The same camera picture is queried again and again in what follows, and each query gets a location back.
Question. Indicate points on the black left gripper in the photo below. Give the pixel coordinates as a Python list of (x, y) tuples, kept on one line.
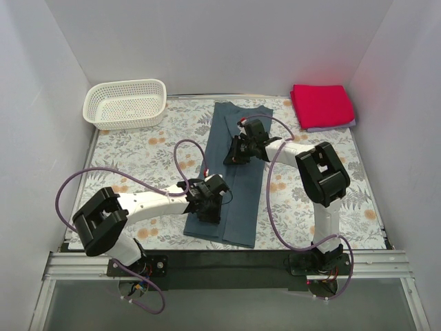
[(209, 209)]

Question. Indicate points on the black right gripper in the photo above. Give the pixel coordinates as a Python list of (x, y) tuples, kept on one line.
[(235, 154)]

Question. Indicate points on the dark teal t shirt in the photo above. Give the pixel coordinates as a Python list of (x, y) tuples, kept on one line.
[(238, 218)]

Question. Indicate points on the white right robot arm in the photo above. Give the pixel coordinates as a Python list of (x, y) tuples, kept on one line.
[(324, 180)]

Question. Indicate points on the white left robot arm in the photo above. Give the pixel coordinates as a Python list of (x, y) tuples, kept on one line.
[(100, 222)]

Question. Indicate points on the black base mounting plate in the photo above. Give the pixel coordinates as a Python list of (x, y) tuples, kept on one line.
[(229, 269)]

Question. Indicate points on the floral patterned table mat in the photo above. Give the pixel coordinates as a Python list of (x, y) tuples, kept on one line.
[(127, 160)]

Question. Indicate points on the folded red t shirt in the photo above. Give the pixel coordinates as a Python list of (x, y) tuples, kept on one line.
[(321, 101)]

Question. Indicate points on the folded lavender t shirt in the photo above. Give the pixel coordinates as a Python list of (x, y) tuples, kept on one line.
[(319, 124)]

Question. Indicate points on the white perforated plastic basket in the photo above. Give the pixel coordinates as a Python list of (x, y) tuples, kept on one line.
[(130, 104)]

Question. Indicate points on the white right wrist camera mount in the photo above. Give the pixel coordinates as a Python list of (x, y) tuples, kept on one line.
[(243, 126)]

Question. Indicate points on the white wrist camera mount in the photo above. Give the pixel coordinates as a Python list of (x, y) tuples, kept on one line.
[(207, 175), (243, 126)]

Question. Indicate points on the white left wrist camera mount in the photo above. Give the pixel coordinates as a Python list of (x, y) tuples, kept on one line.
[(207, 175)]

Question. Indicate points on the aluminium frame rail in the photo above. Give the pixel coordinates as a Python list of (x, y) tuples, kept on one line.
[(230, 290)]

